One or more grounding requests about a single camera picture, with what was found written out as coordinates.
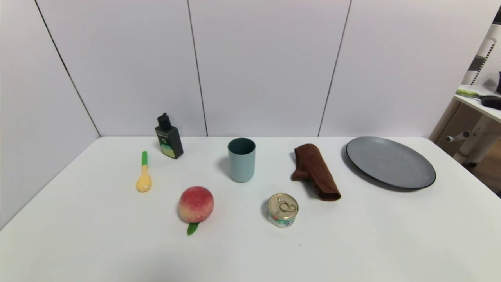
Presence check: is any white desk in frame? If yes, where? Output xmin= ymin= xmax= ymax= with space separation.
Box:
xmin=429 ymin=84 xmax=501 ymax=168

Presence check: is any red-yellow peach with leaf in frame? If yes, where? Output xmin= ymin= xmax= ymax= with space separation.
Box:
xmin=178 ymin=186 xmax=215 ymax=236

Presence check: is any brown cloth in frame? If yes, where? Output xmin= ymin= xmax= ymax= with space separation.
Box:
xmin=291 ymin=143 xmax=341 ymax=202

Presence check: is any pale blue-green cup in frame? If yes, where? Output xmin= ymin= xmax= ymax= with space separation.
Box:
xmin=228 ymin=137 xmax=256 ymax=183

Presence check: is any black bottle with green label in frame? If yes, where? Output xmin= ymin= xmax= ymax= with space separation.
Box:
xmin=155 ymin=113 xmax=184 ymax=159

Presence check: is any small tin can with pull-tab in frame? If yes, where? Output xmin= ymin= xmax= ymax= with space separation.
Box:
xmin=268 ymin=193 xmax=299 ymax=228

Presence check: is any black object on desk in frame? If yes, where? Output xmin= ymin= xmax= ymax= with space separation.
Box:
xmin=480 ymin=95 xmax=501 ymax=110

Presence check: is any gray round plate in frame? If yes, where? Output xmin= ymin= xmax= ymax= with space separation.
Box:
xmin=346 ymin=136 xmax=436 ymax=190

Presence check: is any yellow spoon with green handle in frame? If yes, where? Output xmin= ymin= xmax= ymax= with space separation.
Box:
xmin=136 ymin=151 xmax=152 ymax=193

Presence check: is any white perforated panel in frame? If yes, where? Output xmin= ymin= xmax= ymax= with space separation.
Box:
xmin=462 ymin=23 xmax=501 ymax=89

